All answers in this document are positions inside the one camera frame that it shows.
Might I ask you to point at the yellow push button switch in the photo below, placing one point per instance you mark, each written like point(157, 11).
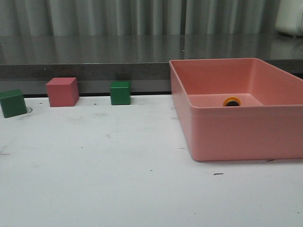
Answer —
point(232, 101)

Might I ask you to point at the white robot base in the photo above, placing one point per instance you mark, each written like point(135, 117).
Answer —
point(289, 19)

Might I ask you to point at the green cube block middle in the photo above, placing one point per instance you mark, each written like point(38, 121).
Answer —
point(120, 93)

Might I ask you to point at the green cube block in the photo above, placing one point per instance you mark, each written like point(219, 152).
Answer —
point(120, 93)
point(12, 103)

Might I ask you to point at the pink cube block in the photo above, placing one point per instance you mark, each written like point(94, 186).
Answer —
point(62, 92)

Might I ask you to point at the pink plastic bin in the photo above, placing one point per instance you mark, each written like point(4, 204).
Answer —
point(267, 125)

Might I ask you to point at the green cube block left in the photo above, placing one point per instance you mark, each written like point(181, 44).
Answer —
point(12, 103)

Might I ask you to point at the grey curtain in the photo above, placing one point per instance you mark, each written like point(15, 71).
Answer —
point(136, 17)

